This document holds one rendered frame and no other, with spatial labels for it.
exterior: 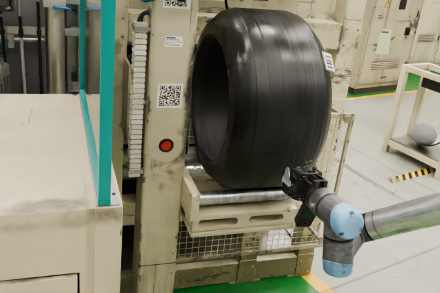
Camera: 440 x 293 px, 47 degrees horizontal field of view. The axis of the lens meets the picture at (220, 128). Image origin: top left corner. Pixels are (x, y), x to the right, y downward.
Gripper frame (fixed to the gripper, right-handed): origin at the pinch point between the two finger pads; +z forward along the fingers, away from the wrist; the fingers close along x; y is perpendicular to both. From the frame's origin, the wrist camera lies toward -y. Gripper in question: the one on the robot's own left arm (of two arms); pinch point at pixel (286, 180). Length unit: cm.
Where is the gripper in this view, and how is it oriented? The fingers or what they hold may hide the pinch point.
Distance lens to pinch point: 151.4
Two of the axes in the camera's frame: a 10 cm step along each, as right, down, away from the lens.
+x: -9.5, 0.2, -3.1
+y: 0.7, -9.6, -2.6
